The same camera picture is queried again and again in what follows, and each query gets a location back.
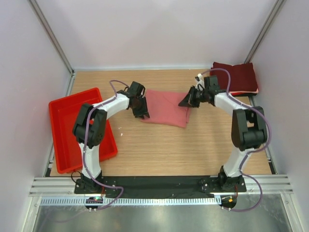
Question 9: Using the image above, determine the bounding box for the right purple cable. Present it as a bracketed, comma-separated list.
[199, 68, 273, 213]

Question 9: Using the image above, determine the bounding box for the right aluminium frame post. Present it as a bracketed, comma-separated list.
[244, 0, 287, 63]

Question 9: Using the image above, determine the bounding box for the pink t shirt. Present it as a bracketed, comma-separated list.
[141, 89, 191, 128]

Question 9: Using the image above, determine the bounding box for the aluminium frame post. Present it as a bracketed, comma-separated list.
[244, 0, 287, 63]
[28, 0, 74, 74]

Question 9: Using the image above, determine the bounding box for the pink folded shirt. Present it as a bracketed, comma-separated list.
[237, 89, 259, 95]

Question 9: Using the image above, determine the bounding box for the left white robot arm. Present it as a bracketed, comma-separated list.
[72, 81, 150, 193]

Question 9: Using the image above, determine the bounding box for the slotted cable duct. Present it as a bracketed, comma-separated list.
[40, 196, 221, 207]

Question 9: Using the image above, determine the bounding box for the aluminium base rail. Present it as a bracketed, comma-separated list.
[28, 174, 293, 196]

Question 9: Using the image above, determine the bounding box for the red plastic tray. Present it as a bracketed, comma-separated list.
[48, 87, 119, 174]

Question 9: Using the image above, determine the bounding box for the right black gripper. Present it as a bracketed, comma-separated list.
[179, 86, 209, 108]

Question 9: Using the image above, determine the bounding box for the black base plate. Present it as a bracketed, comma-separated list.
[74, 175, 247, 200]

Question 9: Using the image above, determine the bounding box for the left aluminium frame post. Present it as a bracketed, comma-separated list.
[28, 0, 74, 74]

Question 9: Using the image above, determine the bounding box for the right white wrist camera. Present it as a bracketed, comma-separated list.
[195, 73, 205, 91]

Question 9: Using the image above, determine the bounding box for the dark red folded shirt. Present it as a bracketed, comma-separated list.
[212, 62, 258, 91]

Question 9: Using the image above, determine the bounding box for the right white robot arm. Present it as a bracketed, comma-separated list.
[178, 74, 268, 192]

